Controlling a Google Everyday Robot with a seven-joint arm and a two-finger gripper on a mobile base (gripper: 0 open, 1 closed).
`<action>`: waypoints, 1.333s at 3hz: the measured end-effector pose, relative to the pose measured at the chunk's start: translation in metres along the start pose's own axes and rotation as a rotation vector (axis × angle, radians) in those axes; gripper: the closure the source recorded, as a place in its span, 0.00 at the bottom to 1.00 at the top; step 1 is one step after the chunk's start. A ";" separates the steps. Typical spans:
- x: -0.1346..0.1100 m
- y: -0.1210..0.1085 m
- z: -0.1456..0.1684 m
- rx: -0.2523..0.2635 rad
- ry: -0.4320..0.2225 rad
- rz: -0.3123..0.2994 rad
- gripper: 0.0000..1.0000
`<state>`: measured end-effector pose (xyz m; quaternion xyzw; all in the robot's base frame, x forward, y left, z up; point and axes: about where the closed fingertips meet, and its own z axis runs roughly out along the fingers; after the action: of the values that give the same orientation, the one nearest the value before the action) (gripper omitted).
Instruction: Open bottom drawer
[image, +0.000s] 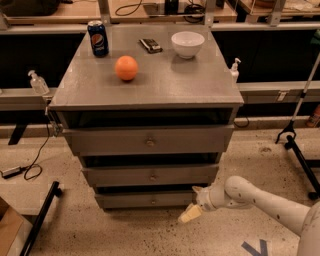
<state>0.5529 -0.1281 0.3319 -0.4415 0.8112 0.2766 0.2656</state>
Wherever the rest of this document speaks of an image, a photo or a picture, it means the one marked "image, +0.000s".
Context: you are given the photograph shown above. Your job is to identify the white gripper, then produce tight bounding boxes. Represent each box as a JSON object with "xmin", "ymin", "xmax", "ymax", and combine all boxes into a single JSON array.
[{"xmin": 178, "ymin": 186, "xmax": 216, "ymax": 224}]

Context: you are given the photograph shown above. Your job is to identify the grey bottom drawer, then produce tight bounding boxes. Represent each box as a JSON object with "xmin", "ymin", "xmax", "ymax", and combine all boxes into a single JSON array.
[{"xmin": 95, "ymin": 191, "xmax": 196, "ymax": 209}]

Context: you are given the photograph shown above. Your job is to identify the grey drawer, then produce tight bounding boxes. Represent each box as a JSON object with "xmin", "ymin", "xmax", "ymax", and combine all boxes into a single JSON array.
[
  {"xmin": 63, "ymin": 125, "xmax": 233, "ymax": 156},
  {"xmin": 82, "ymin": 164, "xmax": 218, "ymax": 187},
  {"xmin": 95, "ymin": 191, "xmax": 196, "ymax": 209}
]

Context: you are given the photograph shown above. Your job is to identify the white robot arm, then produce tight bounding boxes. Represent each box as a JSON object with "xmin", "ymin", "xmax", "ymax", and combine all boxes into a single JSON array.
[{"xmin": 178, "ymin": 176, "xmax": 320, "ymax": 256}]

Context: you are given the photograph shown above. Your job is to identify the grey middle drawer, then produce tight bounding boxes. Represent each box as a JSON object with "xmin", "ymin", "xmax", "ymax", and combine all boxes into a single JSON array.
[{"xmin": 82, "ymin": 164, "xmax": 218, "ymax": 187}]

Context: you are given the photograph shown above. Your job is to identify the grey top drawer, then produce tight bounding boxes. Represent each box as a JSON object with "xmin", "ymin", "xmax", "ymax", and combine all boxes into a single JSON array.
[{"xmin": 63, "ymin": 125, "xmax": 233, "ymax": 156}]

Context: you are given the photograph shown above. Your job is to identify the grey drawer cabinet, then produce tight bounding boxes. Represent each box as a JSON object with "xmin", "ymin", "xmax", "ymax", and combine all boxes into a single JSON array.
[{"xmin": 49, "ymin": 25, "xmax": 243, "ymax": 195}]

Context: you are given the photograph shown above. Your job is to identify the blue tape floor marker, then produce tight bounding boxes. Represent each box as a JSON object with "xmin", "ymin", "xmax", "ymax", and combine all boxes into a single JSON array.
[{"xmin": 240, "ymin": 238, "xmax": 269, "ymax": 256}]

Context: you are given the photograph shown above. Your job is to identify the black stand leg right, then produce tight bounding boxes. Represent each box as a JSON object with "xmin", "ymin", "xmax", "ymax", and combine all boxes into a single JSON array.
[{"xmin": 285, "ymin": 135, "xmax": 320, "ymax": 200}]

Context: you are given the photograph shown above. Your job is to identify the black stand leg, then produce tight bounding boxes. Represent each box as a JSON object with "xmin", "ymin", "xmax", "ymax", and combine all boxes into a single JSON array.
[
  {"xmin": 19, "ymin": 181, "xmax": 62, "ymax": 256},
  {"xmin": 285, "ymin": 135, "xmax": 320, "ymax": 200}
]

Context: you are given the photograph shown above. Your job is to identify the white pole with black fork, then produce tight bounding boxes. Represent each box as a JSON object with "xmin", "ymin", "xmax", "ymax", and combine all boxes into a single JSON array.
[{"xmin": 275, "ymin": 52, "xmax": 320, "ymax": 143}]

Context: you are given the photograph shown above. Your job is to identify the white pump bottle right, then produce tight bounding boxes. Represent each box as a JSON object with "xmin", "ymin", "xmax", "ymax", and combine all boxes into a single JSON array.
[{"xmin": 230, "ymin": 58, "xmax": 241, "ymax": 82}]

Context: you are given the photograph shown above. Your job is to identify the black stand leg left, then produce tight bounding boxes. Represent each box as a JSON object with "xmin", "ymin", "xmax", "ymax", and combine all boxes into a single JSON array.
[{"xmin": 19, "ymin": 181, "xmax": 62, "ymax": 256}]

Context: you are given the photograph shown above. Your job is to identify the orange bottle at right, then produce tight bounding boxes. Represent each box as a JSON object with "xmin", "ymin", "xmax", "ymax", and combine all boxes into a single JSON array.
[{"xmin": 306, "ymin": 104, "xmax": 320, "ymax": 127}]

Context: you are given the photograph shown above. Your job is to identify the orange fruit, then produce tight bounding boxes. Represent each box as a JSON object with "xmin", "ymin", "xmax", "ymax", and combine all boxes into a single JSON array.
[{"xmin": 115, "ymin": 56, "xmax": 138, "ymax": 81}]

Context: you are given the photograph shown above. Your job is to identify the white bowl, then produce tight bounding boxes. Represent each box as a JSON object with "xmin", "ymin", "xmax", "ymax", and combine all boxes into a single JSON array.
[{"xmin": 171, "ymin": 31, "xmax": 205, "ymax": 59}]

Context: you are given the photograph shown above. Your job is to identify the dark snack bar packet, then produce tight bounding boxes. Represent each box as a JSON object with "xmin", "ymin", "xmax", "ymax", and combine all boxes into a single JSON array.
[{"xmin": 139, "ymin": 39, "xmax": 162, "ymax": 54}]

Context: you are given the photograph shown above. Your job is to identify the blue Pepsi can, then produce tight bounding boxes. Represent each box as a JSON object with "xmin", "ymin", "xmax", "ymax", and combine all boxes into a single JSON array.
[{"xmin": 87, "ymin": 20, "xmax": 109, "ymax": 57}]

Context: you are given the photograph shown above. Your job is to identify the cardboard box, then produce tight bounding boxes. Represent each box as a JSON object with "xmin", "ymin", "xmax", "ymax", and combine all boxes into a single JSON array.
[{"xmin": 0, "ymin": 197, "xmax": 23, "ymax": 256}]

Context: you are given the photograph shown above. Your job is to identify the clear sanitizer bottle left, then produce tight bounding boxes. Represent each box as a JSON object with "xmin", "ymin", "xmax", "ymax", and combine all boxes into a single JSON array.
[{"xmin": 28, "ymin": 70, "xmax": 50, "ymax": 95}]

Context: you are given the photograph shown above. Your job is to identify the black cables on bench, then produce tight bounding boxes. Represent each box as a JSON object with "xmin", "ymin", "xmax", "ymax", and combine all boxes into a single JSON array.
[{"xmin": 114, "ymin": 0, "xmax": 206, "ymax": 24}]

